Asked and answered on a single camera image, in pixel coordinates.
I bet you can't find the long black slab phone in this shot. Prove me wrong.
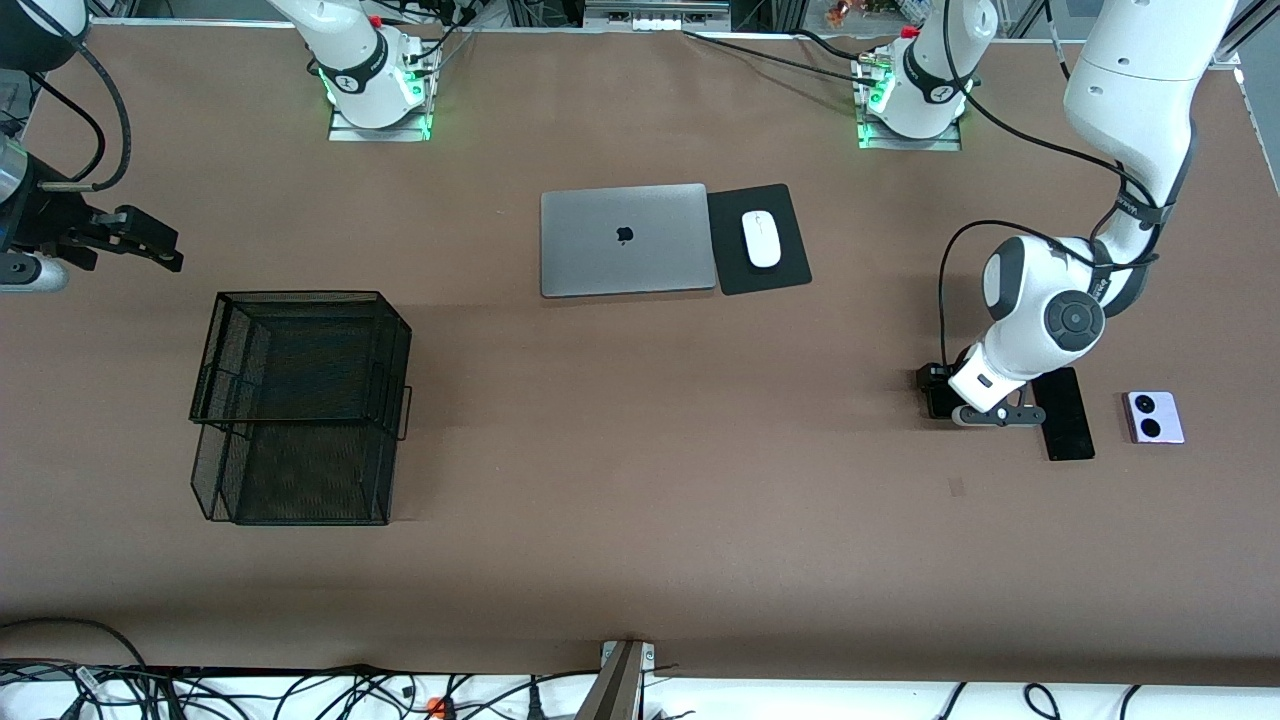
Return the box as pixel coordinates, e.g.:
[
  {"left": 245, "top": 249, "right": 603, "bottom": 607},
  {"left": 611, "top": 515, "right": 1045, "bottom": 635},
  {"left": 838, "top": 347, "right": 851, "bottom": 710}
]
[{"left": 1030, "top": 367, "right": 1097, "bottom": 463}]

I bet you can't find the lavender flip phone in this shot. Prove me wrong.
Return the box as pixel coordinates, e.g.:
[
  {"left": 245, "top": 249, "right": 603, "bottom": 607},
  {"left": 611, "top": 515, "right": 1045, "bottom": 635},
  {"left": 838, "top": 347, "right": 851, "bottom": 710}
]
[{"left": 1125, "top": 390, "right": 1187, "bottom": 446}]

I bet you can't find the white computer mouse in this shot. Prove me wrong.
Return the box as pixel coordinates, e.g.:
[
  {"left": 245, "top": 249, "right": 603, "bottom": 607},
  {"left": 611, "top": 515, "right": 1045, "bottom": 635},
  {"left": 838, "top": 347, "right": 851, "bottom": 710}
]
[{"left": 741, "top": 210, "right": 783, "bottom": 270}]

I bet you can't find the black mouse pad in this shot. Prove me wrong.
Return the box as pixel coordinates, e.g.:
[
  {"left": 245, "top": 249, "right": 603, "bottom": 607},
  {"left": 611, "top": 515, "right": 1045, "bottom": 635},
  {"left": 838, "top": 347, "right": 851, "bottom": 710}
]
[{"left": 706, "top": 183, "right": 813, "bottom": 297}]

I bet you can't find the black mesh two-tier tray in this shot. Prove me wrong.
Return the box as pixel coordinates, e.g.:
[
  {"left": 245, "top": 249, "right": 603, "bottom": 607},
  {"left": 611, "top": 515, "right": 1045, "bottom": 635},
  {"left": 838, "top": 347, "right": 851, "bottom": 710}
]
[{"left": 189, "top": 290, "right": 414, "bottom": 527}]

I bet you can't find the silver closed laptop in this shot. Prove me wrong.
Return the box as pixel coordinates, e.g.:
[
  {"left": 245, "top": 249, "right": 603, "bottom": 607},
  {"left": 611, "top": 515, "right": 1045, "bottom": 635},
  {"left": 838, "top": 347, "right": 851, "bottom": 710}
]
[{"left": 540, "top": 183, "right": 719, "bottom": 299}]

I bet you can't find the white power strip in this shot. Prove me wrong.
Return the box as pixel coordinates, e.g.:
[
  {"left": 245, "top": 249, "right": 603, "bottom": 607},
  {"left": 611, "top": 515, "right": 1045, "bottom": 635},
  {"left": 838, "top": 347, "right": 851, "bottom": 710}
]
[{"left": 583, "top": 0, "right": 731, "bottom": 33}]

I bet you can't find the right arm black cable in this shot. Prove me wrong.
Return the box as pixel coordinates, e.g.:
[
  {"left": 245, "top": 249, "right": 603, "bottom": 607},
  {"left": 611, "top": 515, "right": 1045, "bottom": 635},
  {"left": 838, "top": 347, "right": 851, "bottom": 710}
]
[{"left": 0, "top": 20, "right": 134, "bottom": 193}]

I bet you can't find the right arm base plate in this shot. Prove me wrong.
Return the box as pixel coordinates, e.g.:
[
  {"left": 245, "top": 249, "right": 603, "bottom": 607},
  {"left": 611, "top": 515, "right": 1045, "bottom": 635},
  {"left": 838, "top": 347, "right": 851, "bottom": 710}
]
[{"left": 328, "top": 45, "right": 436, "bottom": 143}]

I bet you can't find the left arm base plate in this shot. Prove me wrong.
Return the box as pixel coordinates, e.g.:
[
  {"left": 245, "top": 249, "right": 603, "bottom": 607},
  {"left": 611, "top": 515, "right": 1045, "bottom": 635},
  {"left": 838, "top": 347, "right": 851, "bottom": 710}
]
[{"left": 853, "top": 50, "right": 963, "bottom": 152}]

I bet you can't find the short black table cable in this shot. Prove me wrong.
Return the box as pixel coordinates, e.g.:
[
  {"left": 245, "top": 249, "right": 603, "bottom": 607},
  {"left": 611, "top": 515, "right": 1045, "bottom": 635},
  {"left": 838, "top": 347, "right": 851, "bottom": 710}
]
[{"left": 790, "top": 27, "right": 871, "bottom": 61}]

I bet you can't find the black base cable bundle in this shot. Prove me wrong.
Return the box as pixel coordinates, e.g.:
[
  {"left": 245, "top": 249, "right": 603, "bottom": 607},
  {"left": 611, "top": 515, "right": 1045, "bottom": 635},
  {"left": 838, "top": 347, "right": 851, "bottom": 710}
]
[{"left": 405, "top": 10, "right": 479, "bottom": 86}]

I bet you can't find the long black table cable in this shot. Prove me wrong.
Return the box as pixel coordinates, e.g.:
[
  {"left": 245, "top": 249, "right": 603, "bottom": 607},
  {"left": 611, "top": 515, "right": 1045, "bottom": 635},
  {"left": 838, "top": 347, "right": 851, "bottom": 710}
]
[{"left": 683, "top": 28, "right": 881, "bottom": 86}]

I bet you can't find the black looping floor cable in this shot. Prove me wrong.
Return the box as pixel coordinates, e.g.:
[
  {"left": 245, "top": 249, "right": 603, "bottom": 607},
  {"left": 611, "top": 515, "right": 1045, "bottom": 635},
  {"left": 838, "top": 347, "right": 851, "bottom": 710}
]
[{"left": 0, "top": 617, "right": 151, "bottom": 673}]

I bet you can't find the grey metal camera stand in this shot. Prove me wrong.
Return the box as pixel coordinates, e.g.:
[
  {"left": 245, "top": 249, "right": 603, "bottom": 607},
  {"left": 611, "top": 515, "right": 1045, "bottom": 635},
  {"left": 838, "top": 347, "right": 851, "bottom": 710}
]
[{"left": 575, "top": 640, "right": 658, "bottom": 720}]

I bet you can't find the aluminium frame profile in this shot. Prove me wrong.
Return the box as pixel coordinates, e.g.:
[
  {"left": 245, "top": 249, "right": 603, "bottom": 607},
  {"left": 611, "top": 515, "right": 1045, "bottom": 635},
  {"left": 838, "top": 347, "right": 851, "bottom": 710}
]
[{"left": 1215, "top": 0, "right": 1280, "bottom": 69}]

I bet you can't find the curved black floor cable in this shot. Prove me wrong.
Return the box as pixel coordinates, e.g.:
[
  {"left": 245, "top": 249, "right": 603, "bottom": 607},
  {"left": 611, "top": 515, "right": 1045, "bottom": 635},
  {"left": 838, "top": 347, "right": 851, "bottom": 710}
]
[{"left": 440, "top": 670, "right": 603, "bottom": 720}]

